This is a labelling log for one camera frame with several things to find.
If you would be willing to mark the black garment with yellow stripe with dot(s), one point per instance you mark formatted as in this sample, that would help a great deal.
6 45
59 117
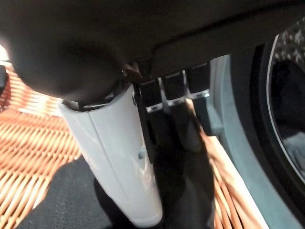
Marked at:
71 195

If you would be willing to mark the white garment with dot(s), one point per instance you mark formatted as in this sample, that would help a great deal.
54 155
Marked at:
294 149

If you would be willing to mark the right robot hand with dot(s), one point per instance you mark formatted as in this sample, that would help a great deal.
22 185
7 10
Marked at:
119 35

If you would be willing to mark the silver washing machine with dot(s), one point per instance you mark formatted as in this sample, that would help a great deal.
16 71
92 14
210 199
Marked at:
240 133

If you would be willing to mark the wicker laundry basket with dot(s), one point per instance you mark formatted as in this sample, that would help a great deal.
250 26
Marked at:
31 143

